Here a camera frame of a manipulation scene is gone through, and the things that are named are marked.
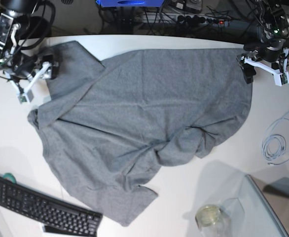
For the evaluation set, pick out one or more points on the clear plastic box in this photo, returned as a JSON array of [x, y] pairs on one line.
[[249, 214]]

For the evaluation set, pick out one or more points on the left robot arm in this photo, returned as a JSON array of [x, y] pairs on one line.
[[273, 22]]

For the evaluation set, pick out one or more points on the green tape roll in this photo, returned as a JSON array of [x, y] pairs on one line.
[[9, 177]]

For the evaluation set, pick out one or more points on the power strip with red light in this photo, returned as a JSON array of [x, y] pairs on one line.
[[199, 20]]

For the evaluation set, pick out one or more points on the black computer keyboard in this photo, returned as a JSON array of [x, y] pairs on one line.
[[54, 213]]

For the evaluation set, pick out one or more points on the clear glass jar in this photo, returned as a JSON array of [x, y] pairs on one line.
[[213, 222]]

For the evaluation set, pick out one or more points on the grey t-shirt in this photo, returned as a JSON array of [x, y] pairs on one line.
[[111, 125]]

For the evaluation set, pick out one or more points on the blue box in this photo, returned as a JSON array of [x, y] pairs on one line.
[[122, 3]]

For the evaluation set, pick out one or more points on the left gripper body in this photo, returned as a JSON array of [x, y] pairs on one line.
[[271, 57]]

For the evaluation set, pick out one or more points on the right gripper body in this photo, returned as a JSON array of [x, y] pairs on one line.
[[24, 74]]

